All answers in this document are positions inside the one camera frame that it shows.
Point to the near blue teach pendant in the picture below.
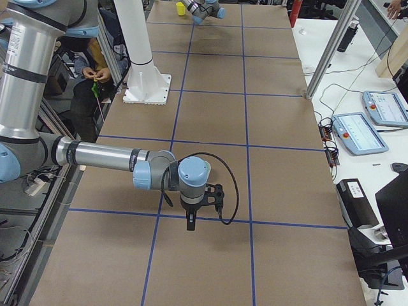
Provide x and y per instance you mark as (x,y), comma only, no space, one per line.
(358,134)

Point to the brown paper table cover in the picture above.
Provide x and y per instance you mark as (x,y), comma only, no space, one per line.
(236,99)

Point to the far blue teach pendant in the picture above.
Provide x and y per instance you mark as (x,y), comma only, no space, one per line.
(385,109)

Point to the black water bottle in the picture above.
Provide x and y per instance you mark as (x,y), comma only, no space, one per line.
(348,36)

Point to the black cardboard box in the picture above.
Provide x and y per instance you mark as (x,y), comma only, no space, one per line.
(355,206)

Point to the blue teach pendant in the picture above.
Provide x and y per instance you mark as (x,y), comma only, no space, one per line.
(385,109)
(358,134)

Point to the black computer monitor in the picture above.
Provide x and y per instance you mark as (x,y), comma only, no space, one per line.
(392,204)

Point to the seated person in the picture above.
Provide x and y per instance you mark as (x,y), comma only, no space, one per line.
(97,82)

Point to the black computer mouse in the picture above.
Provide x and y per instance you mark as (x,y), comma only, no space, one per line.
(399,167)

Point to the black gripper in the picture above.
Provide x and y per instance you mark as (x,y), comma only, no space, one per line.
(191,208)

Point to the aluminium frame post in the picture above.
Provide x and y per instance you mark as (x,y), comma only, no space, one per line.
(338,33)

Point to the yellow plastic cup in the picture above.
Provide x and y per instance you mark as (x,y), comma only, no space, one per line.
(181,9)

